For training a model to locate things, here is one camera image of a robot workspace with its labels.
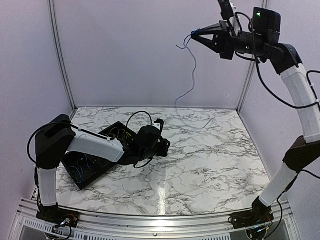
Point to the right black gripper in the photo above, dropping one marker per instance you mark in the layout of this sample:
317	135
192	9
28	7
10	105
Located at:
225	40

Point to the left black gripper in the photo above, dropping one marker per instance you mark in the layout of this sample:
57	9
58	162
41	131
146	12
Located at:
163	146

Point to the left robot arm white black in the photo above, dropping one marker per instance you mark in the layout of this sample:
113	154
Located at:
54	139

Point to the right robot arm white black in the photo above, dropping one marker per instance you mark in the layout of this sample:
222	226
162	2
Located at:
262	42

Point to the black compartment tray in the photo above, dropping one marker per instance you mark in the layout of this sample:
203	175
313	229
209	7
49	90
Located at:
83	168

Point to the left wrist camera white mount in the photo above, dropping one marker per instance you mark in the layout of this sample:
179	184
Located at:
159	124

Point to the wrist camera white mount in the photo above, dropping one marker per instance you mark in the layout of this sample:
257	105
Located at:
159	124
228	10

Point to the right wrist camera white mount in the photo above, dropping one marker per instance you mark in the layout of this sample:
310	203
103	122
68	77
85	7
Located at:
228	10

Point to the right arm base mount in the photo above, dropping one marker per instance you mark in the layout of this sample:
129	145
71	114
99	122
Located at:
260	213

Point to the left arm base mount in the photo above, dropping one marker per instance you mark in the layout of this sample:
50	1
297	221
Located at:
59	216

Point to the aluminium front frame rail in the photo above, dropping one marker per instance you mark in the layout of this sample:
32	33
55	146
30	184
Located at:
104	226

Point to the left aluminium corner post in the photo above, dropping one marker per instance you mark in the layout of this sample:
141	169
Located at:
59	54

